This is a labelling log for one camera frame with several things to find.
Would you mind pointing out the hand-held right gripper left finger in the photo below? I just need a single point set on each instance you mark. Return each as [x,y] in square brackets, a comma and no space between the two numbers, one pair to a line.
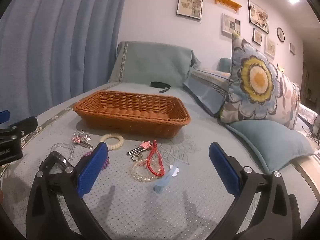
[92,170]

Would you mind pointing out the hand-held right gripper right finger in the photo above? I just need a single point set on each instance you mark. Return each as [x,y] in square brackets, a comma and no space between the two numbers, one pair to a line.
[223,171]

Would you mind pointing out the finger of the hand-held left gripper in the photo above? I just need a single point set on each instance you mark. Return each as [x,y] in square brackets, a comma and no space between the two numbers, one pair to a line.
[23,126]
[3,116]

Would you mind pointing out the black wristwatch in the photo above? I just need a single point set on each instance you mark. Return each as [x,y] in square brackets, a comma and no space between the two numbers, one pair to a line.
[53,162]

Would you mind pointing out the key with pink star cap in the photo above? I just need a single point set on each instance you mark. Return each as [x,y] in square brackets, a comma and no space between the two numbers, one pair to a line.
[140,148]

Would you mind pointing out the light blue hair clip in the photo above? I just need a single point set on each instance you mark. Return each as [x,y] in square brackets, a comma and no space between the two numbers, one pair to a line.
[163,181]

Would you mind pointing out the brown wicker basket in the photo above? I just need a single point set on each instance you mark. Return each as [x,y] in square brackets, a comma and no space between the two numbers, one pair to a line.
[130,110]

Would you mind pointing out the plain teal pillow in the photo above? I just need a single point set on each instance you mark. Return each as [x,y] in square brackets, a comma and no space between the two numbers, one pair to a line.
[272,142]

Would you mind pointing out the striped blue pillow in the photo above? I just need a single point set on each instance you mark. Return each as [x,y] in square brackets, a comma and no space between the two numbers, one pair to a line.
[207,87]

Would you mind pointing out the blue curtain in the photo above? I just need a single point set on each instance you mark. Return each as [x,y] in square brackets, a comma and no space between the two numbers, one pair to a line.
[60,42]

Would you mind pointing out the floral print pillow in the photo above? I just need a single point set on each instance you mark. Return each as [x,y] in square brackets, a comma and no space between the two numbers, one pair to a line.
[257,80]

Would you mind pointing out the small picture frame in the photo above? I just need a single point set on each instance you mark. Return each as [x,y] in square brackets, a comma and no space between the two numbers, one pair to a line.
[292,48]
[257,36]
[270,47]

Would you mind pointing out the white picture frame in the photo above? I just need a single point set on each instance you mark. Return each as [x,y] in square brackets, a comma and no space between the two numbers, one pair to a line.
[231,26]

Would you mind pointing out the floral picture in black frame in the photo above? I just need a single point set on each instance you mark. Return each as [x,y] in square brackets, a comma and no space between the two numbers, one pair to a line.
[258,17]

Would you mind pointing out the orange wall shelf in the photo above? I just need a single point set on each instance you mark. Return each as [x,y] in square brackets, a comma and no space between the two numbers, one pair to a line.
[226,1]

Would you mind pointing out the large black picture frame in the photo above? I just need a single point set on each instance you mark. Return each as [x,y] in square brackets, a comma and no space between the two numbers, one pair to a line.
[189,3]

